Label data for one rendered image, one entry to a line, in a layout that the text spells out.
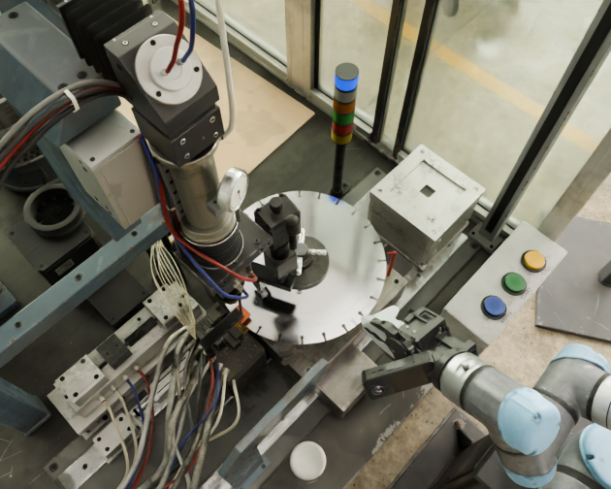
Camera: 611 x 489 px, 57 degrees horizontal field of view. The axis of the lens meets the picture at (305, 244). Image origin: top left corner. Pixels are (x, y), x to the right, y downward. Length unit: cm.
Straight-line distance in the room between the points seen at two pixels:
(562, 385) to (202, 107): 65
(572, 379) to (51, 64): 78
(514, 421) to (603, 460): 30
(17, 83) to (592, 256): 210
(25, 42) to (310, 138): 97
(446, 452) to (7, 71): 168
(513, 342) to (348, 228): 115
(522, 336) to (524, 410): 140
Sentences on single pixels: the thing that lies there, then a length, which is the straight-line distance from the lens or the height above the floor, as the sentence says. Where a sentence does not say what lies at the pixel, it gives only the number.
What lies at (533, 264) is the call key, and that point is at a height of 91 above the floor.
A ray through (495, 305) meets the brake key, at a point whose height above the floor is 91.
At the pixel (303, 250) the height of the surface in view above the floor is 100.
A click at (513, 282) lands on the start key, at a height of 91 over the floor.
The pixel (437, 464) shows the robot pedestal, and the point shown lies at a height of 1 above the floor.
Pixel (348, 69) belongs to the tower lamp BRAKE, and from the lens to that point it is 111.
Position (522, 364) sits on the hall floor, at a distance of 215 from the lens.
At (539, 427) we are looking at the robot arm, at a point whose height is 120.
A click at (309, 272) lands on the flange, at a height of 96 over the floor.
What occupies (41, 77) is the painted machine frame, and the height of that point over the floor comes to 152.
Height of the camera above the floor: 193
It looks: 62 degrees down
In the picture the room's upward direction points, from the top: straight up
